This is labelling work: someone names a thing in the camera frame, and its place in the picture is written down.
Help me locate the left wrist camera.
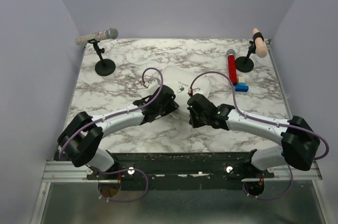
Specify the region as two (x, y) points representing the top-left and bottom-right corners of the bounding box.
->
(147, 82), (161, 95)

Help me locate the glitter microphone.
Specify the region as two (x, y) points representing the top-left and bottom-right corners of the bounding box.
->
(75, 28), (119, 45)

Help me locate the beige wooden microphone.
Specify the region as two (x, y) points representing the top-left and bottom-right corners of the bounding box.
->
(252, 28), (268, 58)

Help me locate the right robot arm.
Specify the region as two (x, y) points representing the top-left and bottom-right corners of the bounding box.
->
(187, 94), (320, 178)

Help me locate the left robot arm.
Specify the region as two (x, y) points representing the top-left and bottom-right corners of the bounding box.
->
(58, 85), (179, 179)

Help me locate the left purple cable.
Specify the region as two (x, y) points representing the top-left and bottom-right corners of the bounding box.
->
(58, 68), (165, 203)

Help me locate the black mic stand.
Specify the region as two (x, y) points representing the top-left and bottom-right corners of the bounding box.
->
(88, 39), (116, 77)
(235, 41), (256, 73)

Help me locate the right black mic stand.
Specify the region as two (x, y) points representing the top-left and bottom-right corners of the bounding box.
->
(235, 41), (256, 73)

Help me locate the left black mic stand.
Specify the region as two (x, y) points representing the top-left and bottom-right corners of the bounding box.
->
(88, 39), (116, 77)

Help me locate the grey medicine kit case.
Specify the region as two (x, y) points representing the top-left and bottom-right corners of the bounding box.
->
(162, 66), (212, 120)

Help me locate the blue toy brick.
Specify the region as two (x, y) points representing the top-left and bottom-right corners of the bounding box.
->
(235, 82), (249, 92)

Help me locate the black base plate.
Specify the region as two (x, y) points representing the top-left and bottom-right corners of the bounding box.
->
(87, 152), (275, 191)

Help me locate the red toy microphone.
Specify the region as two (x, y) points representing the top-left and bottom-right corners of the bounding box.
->
(226, 49), (238, 86)

